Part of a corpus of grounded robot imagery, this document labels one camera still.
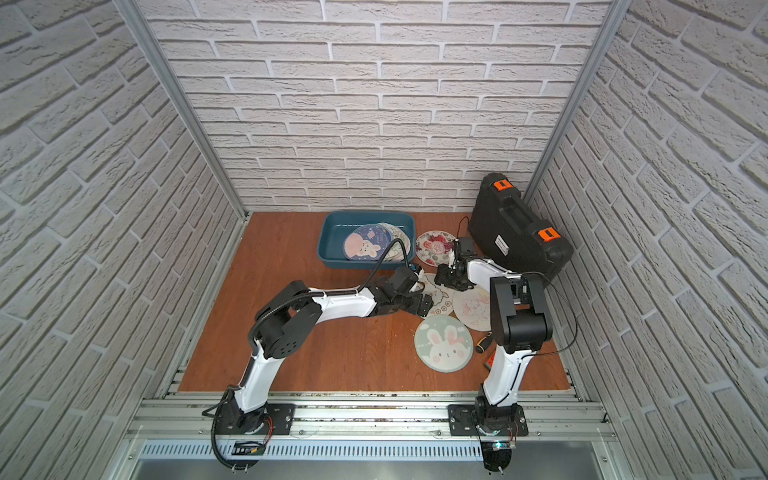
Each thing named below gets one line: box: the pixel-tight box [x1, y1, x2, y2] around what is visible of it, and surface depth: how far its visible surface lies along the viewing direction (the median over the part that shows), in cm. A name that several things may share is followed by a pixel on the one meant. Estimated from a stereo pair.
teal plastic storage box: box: [318, 211, 415, 269], surface depth 112 cm
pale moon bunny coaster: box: [452, 285, 491, 332], surface depth 95 cm
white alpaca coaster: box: [420, 272, 455, 318], surface depth 97 cm
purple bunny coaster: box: [343, 223, 393, 261], surface depth 109 cm
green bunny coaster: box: [414, 314, 474, 373], surface depth 89 cm
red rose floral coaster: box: [415, 230, 455, 267], surface depth 112 cm
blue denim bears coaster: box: [374, 222, 411, 262], surface depth 112 cm
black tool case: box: [470, 172, 574, 281], surface depth 89 cm
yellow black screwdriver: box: [475, 331, 493, 354], surface depth 87 cm
